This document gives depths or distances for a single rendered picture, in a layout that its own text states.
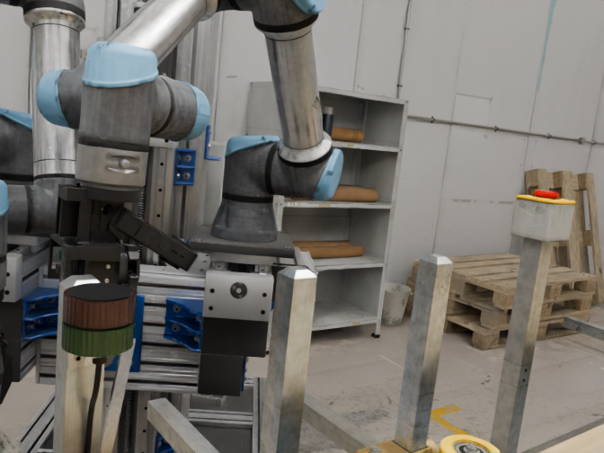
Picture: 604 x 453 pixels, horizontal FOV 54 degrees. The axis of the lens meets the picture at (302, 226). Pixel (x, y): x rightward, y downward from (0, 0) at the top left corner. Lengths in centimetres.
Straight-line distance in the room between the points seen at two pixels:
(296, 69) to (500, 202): 436
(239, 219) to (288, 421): 63
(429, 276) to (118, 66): 50
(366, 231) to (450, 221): 108
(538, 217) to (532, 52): 449
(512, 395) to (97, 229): 76
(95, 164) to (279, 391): 34
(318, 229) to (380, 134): 76
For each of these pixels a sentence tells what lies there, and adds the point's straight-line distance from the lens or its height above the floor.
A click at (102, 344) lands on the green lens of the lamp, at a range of 53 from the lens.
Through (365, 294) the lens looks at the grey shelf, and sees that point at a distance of 405.
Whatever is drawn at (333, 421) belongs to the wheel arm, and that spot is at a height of 83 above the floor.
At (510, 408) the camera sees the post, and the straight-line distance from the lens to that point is 114.
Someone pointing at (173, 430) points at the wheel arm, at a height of 84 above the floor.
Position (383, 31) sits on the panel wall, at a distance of 425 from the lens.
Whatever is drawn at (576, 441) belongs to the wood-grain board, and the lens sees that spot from 96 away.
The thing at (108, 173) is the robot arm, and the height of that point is 122.
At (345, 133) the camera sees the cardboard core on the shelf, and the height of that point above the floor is 131.
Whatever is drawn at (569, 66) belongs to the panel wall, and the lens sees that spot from 594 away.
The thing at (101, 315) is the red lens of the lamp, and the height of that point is 112.
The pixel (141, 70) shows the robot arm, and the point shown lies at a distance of 66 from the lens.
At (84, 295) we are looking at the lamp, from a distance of 53.
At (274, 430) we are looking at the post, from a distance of 76.
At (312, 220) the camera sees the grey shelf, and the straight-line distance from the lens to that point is 395.
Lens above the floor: 129
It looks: 9 degrees down
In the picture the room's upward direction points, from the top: 6 degrees clockwise
